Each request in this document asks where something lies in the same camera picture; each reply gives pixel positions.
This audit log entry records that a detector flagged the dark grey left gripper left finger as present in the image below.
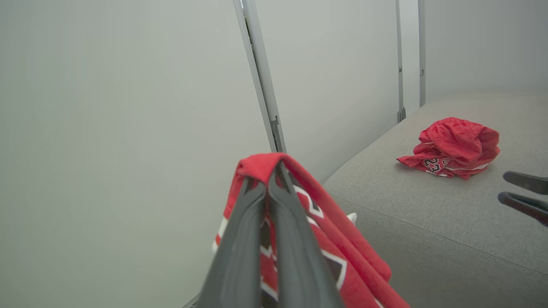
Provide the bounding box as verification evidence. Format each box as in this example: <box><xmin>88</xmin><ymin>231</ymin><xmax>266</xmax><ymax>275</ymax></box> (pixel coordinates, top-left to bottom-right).
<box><xmin>196</xmin><ymin>176</ymin><xmax>268</xmax><ymax>308</ymax></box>

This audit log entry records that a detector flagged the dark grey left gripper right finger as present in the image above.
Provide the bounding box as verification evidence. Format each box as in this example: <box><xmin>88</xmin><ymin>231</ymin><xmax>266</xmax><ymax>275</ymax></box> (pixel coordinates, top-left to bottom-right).
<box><xmin>266</xmin><ymin>162</ymin><xmax>345</xmax><ymax>308</ymax></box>

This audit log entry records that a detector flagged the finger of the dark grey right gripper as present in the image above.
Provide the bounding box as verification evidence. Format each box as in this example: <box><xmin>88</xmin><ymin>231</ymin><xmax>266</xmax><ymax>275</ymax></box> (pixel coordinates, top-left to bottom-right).
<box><xmin>498</xmin><ymin>192</ymin><xmax>548</xmax><ymax>227</ymax></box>
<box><xmin>503</xmin><ymin>171</ymin><xmax>548</xmax><ymax>195</ymax></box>

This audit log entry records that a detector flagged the red basketball jersey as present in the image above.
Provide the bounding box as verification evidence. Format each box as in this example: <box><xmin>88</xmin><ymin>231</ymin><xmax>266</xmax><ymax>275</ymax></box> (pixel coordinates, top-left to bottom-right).
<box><xmin>212</xmin><ymin>153</ymin><xmax>411</xmax><ymax>308</ymax></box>

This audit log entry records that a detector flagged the grey fabric sofa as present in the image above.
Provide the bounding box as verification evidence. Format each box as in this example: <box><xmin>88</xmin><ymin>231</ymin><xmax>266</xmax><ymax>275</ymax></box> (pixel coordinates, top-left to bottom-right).
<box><xmin>323</xmin><ymin>92</ymin><xmax>548</xmax><ymax>308</ymax></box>

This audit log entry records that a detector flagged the wide white partition panel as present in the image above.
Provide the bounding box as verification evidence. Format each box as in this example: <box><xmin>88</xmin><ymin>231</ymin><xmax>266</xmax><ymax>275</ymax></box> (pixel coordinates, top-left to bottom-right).
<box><xmin>257</xmin><ymin>0</ymin><xmax>406</xmax><ymax>184</ymax></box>

